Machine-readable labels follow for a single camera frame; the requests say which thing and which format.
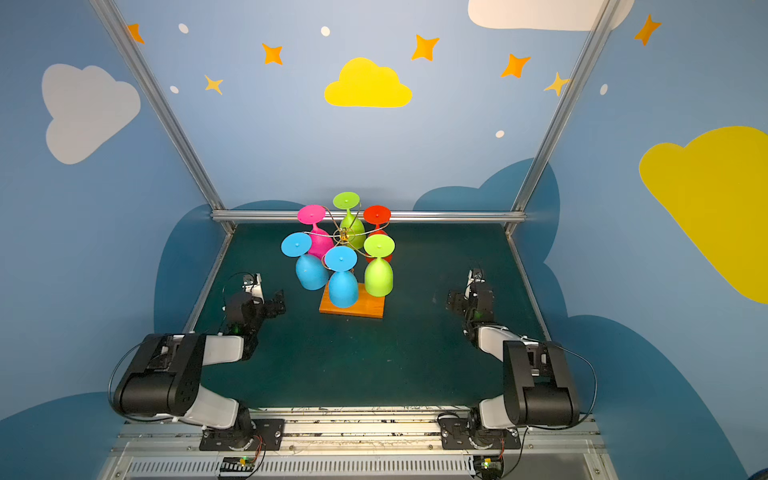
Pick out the blue wine glass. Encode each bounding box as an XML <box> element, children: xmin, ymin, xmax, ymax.
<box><xmin>281</xmin><ymin>232</ymin><xmax>329</xmax><ymax>291</ymax></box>
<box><xmin>324</xmin><ymin>246</ymin><xmax>358</xmax><ymax>309</ymax></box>

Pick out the green wine glass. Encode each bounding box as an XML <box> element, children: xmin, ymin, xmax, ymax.
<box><xmin>364</xmin><ymin>234</ymin><xmax>395</xmax><ymax>298</ymax></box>
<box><xmin>333</xmin><ymin>192</ymin><xmax>366</xmax><ymax>250</ymax></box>

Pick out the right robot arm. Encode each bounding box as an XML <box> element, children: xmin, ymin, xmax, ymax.
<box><xmin>447</xmin><ymin>284</ymin><xmax>598</xmax><ymax>449</ymax></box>

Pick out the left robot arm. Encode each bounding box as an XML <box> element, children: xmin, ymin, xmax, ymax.
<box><xmin>108</xmin><ymin>290</ymin><xmax>286</xmax><ymax>452</ymax></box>

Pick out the pink wine glass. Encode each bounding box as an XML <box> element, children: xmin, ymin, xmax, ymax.
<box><xmin>297</xmin><ymin>205</ymin><xmax>336</xmax><ymax>260</ymax></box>

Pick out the red wine glass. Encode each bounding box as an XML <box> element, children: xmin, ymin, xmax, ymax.
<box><xmin>363</xmin><ymin>205</ymin><xmax>391</xmax><ymax>238</ymax></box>

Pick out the left small circuit board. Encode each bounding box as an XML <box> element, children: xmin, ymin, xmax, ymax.
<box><xmin>216</xmin><ymin>456</ymin><xmax>256</xmax><ymax>479</ymax></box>

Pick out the small circuit board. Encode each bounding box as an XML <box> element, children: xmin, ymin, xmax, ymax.
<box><xmin>216</xmin><ymin>456</ymin><xmax>256</xmax><ymax>479</ymax></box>
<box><xmin>472</xmin><ymin>456</ymin><xmax>505</xmax><ymax>480</ymax></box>

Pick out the right small circuit board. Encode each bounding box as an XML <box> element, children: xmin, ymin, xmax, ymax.
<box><xmin>472</xmin><ymin>456</ymin><xmax>505</xmax><ymax>480</ymax></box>

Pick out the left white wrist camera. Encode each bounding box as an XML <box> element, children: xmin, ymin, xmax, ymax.
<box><xmin>242</xmin><ymin>273</ymin><xmax>264</xmax><ymax>300</ymax></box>

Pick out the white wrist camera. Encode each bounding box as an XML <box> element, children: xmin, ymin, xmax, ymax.
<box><xmin>242</xmin><ymin>273</ymin><xmax>264</xmax><ymax>300</ymax></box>
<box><xmin>467</xmin><ymin>268</ymin><xmax>485</xmax><ymax>288</ymax></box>

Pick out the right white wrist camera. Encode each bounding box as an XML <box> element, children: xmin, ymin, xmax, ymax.
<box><xmin>467</xmin><ymin>268</ymin><xmax>485</xmax><ymax>288</ymax></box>

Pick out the wooden base wire glass rack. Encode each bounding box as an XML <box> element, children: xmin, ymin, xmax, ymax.
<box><xmin>319</xmin><ymin>217</ymin><xmax>386</xmax><ymax>319</ymax></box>

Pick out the back aluminium frame bar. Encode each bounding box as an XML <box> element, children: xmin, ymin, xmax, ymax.
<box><xmin>211</xmin><ymin>210</ymin><xmax>526</xmax><ymax>224</ymax></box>

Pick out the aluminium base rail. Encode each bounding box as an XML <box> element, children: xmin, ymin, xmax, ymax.
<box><xmin>99</xmin><ymin>406</ymin><xmax>618</xmax><ymax>479</ymax></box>

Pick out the left aluminium frame post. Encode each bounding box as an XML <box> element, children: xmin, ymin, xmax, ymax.
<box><xmin>90</xmin><ymin>0</ymin><xmax>226</xmax><ymax>213</ymax></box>

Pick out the aluminium frame post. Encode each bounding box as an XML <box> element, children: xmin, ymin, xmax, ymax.
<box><xmin>505</xmin><ymin>0</ymin><xmax>621</xmax><ymax>240</ymax></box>
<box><xmin>90</xmin><ymin>0</ymin><xmax>226</xmax><ymax>213</ymax></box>

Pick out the right aluminium frame post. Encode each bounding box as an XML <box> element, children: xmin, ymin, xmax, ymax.
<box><xmin>505</xmin><ymin>0</ymin><xmax>621</xmax><ymax>240</ymax></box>

